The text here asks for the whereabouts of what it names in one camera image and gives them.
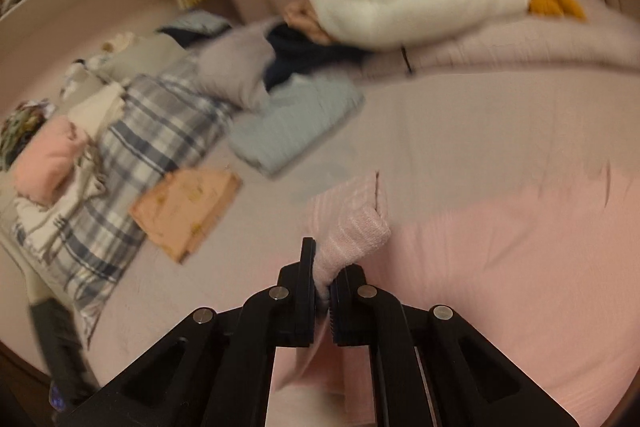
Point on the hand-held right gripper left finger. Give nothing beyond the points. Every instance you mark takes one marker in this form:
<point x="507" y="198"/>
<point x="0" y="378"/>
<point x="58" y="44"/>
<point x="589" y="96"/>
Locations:
<point x="300" y="307"/>

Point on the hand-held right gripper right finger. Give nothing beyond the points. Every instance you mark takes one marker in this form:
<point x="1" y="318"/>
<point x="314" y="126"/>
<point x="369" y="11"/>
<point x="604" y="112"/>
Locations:
<point x="347" y="307"/>

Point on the pink knit sweater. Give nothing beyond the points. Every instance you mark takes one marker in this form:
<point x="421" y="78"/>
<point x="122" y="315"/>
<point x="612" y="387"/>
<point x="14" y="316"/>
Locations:
<point x="500" y="282"/>

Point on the orange folded garment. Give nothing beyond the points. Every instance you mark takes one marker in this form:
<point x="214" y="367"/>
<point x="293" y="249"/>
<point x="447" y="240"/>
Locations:
<point x="185" y="207"/>

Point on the light blue folded garment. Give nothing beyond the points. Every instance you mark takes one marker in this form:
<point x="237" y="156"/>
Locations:
<point x="295" y="122"/>

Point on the pink folded garment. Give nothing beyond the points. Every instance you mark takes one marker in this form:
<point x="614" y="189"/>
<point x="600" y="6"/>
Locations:
<point x="42" y="162"/>

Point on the colourful patterned toy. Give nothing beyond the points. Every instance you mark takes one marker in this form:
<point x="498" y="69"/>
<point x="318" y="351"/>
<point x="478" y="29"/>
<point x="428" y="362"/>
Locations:
<point x="25" y="127"/>

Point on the grey plaid pillow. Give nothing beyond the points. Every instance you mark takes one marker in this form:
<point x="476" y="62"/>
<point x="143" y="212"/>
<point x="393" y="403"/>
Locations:
<point x="145" y="132"/>

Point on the cream white garment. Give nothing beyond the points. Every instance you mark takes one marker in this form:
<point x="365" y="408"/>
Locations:
<point x="97" y="104"/>

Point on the mauve pillow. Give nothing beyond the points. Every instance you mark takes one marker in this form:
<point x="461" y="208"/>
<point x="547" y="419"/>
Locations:
<point x="230" y="67"/>

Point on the dark navy garment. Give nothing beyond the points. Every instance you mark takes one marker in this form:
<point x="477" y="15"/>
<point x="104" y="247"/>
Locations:
<point x="300" y="52"/>

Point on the white and black plush toy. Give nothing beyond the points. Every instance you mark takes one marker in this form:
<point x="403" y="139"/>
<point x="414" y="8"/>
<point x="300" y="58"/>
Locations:
<point x="80" y="77"/>

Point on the small pink cloth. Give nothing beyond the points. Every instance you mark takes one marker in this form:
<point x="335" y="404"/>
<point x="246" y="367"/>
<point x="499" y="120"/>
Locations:
<point x="305" y="19"/>

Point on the dark cloth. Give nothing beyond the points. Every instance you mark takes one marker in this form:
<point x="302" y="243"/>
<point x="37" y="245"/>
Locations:
<point x="185" y="39"/>

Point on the beige pillow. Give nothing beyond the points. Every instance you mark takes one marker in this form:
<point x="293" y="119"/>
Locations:
<point x="145" y="57"/>

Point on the blue striped pillow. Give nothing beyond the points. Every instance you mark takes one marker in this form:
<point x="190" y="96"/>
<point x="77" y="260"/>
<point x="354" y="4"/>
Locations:
<point x="202" y="22"/>

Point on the mauve folded comforter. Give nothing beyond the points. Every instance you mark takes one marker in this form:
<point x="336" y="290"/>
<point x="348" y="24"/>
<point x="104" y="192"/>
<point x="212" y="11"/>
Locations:
<point x="500" y="42"/>

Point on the cream plush toy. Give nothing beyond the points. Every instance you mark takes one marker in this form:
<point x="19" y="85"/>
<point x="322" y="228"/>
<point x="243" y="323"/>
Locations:
<point x="119" y="43"/>

